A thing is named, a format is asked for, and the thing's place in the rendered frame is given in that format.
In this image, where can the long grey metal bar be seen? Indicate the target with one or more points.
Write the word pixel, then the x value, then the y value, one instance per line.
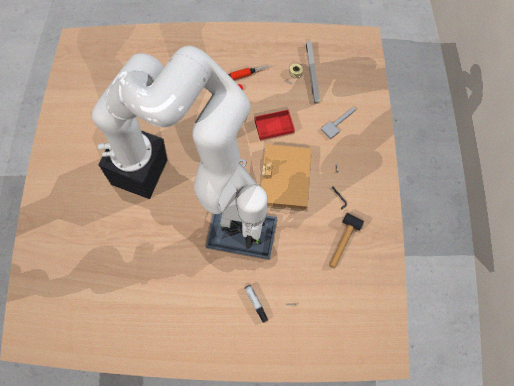
pixel 312 69

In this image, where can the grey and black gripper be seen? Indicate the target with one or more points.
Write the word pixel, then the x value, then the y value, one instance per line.
pixel 250 237

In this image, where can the beige cylindrical collar with hole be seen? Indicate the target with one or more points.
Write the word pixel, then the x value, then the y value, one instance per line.
pixel 296 67

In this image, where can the black-headed mallet with wooden handle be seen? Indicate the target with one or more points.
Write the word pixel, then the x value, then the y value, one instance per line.
pixel 353 223

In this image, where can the red rectangular tray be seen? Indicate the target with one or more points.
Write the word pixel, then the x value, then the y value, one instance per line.
pixel 272 123

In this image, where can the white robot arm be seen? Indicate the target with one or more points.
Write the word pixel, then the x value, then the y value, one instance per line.
pixel 221 178

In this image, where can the light brown wooden board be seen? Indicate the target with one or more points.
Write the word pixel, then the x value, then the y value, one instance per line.
pixel 289 182

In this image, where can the white marker with black cap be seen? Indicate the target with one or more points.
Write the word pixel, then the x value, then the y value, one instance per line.
pixel 256 303

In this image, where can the red-handled screwdriver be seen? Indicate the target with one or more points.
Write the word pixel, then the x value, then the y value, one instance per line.
pixel 244 72

